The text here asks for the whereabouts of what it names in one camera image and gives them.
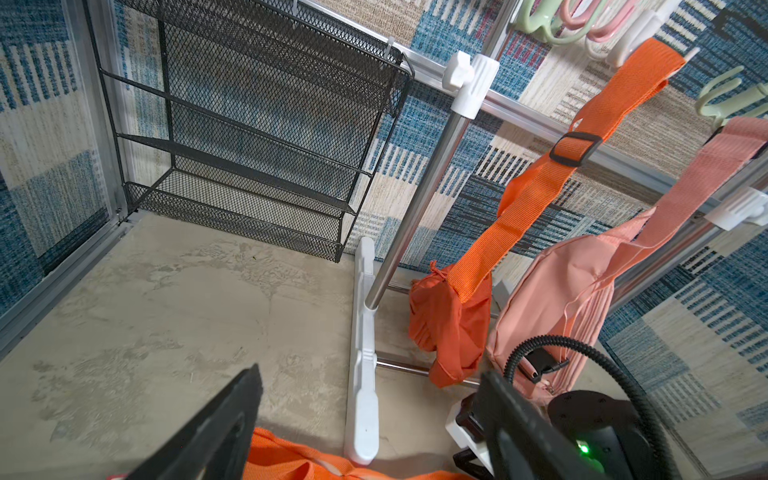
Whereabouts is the green hook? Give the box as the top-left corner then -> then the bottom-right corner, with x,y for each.
695,65 -> 767,130
510,0 -> 608,46

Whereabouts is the white hook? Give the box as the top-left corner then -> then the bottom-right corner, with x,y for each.
604,0 -> 682,71

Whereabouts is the orange waist bag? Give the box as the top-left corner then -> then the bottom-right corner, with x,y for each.
242,427 -> 475,480
408,38 -> 686,388

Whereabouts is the left green hook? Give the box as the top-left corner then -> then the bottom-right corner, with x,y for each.
510,0 -> 608,46

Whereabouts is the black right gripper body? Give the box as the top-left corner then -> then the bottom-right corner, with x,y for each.
445,393 -> 494,480

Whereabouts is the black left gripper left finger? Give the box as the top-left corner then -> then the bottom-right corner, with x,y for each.
128,364 -> 263,479

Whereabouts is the white and steel clothes rack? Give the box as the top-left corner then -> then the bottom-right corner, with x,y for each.
343,0 -> 768,467

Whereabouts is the pink hook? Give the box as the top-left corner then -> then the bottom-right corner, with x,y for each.
558,0 -> 638,43

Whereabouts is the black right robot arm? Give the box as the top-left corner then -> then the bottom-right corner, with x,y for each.
446,335 -> 680,479

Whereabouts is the right green hook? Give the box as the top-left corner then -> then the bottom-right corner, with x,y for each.
695,65 -> 767,130

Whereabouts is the black mesh shelf rack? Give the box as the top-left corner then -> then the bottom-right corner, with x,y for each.
83,1 -> 413,262

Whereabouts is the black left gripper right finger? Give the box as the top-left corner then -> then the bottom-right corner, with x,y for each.
476,371 -> 606,479

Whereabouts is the pink waist bag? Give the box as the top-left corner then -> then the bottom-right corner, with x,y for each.
487,117 -> 767,372

